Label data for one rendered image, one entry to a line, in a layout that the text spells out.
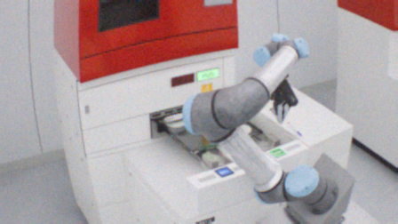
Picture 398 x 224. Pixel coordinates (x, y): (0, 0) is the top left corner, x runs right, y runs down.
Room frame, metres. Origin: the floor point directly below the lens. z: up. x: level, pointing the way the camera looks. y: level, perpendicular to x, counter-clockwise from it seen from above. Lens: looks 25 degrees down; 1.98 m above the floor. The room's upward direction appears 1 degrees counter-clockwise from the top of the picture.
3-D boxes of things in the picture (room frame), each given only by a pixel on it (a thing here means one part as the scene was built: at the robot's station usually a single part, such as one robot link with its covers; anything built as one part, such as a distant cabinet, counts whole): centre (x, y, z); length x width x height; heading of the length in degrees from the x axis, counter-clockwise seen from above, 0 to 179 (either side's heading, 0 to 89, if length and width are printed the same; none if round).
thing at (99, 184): (2.44, 0.35, 0.41); 0.82 x 0.71 x 0.82; 119
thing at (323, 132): (2.14, -0.48, 0.89); 0.62 x 0.35 x 0.14; 29
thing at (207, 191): (1.69, -0.21, 0.89); 0.55 x 0.09 x 0.14; 119
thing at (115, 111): (2.14, 0.19, 1.02); 0.82 x 0.03 x 0.40; 119
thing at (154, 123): (2.21, 0.02, 0.89); 0.44 x 0.02 x 0.10; 119
